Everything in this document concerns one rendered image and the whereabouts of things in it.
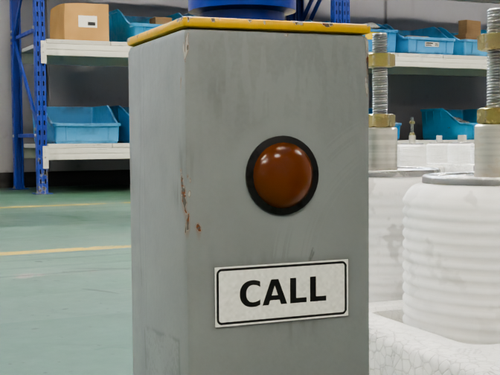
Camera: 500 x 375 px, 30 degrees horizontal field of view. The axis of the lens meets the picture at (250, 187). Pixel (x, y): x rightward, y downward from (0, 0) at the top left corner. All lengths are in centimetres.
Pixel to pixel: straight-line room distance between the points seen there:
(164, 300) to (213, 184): 5
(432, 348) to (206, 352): 15
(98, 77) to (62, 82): 23
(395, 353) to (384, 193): 13
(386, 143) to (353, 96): 26
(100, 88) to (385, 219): 524
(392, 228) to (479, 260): 11
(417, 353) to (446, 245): 6
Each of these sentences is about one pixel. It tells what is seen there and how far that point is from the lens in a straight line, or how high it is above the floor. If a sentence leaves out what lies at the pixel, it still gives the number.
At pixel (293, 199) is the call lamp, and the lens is 32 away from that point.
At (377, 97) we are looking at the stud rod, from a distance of 60.
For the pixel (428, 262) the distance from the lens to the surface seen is 47.
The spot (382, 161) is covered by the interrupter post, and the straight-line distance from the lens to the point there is 59.
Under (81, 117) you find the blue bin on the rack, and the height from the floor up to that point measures 41.
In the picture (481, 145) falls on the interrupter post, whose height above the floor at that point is 27.
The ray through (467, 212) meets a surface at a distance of 46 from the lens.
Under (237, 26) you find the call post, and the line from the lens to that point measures 31.
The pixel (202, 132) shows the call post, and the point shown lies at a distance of 31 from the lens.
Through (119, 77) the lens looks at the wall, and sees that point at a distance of 580.
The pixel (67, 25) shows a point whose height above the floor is 87.
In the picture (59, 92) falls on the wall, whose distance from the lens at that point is 569.
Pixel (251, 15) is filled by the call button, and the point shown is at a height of 32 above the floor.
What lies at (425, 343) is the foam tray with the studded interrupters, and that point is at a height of 18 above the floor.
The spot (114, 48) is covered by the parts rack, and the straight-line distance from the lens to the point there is 501.
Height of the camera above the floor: 27
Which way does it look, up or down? 3 degrees down
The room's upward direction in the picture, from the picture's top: straight up
